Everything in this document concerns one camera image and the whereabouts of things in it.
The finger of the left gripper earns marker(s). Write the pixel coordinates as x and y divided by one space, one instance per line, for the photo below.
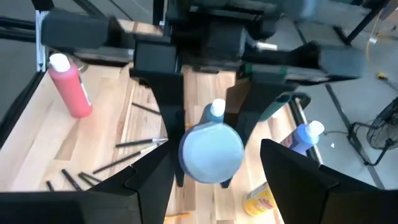
258 99
169 93

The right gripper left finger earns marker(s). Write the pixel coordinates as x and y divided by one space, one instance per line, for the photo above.
140 199

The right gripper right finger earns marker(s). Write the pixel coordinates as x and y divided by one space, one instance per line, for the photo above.
304 199

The yellow paint bottle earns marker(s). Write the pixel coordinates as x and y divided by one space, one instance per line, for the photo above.
258 200

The blue-purple paint bottle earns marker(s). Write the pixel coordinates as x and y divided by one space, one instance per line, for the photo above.
303 137

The dark teal paint bottle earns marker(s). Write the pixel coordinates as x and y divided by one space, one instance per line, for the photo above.
211 155

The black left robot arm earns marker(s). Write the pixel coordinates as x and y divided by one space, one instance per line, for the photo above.
217 3

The dark green cup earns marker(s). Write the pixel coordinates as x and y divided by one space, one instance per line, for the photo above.
278 107

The black brush orange fan bristles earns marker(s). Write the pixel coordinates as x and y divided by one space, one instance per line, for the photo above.
188 124

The thin black brush orange bristles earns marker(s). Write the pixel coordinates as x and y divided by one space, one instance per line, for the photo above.
90 178

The short black brush silver ferrule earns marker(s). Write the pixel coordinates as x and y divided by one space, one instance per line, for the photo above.
136 143

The thick black brush silver ferrule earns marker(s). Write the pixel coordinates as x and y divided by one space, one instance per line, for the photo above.
71 180

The black floor fan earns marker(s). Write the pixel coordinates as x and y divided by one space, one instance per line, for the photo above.
384 130

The black aluminium table frame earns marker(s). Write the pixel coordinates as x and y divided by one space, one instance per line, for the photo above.
18 105

